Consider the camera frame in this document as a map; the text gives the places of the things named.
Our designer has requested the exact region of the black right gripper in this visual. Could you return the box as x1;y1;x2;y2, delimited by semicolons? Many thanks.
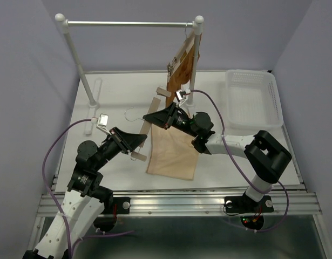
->
143;101;199;138

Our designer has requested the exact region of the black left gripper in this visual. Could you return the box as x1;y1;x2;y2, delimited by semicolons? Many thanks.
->
94;125;147;169

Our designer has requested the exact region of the wooden clip hanger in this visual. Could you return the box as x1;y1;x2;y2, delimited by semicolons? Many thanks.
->
123;85;172;162

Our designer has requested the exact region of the beige underwear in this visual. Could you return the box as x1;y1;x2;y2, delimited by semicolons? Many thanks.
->
146;125;199;181

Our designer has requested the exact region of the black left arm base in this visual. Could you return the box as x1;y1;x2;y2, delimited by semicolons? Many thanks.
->
93;197;131;232

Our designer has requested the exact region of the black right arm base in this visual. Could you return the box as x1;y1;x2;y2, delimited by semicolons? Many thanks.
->
222;195;274;230

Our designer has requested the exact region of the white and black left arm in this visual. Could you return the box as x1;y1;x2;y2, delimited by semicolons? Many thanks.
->
23;127;147;258

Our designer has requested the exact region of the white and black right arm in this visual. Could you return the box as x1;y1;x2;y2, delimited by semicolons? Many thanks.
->
143;103;292;213

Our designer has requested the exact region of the brown underwear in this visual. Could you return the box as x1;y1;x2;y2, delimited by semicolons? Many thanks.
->
165;46;194;107

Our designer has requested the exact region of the wooden hanger with brown underwear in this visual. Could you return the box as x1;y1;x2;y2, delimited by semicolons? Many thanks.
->
167;29;195;83

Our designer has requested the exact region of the white clothes rack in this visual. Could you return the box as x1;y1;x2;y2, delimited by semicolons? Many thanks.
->
55;13;204;136

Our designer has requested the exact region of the white plastic basket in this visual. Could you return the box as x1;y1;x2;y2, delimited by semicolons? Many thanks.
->
225;70;284;130

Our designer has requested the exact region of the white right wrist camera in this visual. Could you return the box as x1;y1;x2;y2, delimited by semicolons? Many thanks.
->
175;88;191;107

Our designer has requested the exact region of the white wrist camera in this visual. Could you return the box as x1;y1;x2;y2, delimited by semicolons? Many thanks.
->
96;113;110;135
175;88;191;107

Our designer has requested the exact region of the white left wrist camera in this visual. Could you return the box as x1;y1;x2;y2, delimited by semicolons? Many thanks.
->
96;113;110;135

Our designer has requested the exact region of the aluminium mounting rail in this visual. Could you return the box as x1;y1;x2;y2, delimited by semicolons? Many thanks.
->
36;186;323;216

